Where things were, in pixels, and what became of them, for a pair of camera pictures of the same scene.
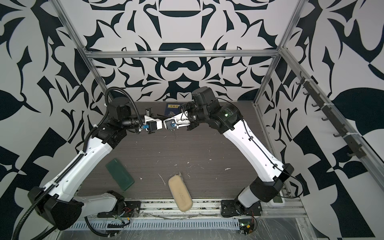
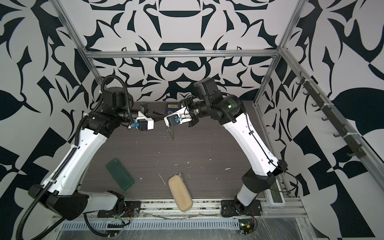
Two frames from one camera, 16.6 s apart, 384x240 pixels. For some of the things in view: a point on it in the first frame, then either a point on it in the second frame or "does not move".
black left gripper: [148, 112] → [145, 109]
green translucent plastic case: [120, 174] does not move
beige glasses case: [180, 193] does not move
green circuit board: [246, 226] does not move
